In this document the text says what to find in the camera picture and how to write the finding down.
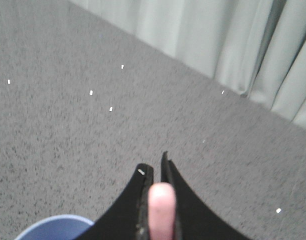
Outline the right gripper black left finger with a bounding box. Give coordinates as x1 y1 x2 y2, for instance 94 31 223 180
79 163 154 240

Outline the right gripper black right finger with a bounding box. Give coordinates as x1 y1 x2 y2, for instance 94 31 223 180
161 151 249 240

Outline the pink chopstick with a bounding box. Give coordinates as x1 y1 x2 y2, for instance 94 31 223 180
148 182 176 240

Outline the blue plastic cup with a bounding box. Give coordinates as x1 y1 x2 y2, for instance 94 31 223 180
15 214 94 240

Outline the pale grey curtain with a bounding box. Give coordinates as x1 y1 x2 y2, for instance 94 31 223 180
75 0 306 129

